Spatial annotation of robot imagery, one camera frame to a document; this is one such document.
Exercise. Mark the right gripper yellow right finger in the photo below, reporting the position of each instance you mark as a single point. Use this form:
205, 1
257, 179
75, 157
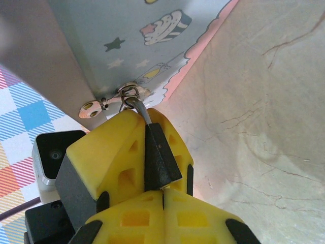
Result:
198, 226

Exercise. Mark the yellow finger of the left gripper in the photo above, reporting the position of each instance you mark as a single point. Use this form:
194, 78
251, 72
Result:
111, 142
177, 152

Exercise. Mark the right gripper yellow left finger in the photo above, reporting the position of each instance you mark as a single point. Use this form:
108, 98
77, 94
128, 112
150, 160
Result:
132, 228

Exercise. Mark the small dark metal padlock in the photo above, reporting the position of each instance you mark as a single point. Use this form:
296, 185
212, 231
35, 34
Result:
160, 157

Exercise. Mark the pastel cartoon tin box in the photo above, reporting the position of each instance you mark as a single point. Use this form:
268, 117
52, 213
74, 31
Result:
127, 25

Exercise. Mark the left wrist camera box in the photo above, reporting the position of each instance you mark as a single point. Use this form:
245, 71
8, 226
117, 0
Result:
48, 152

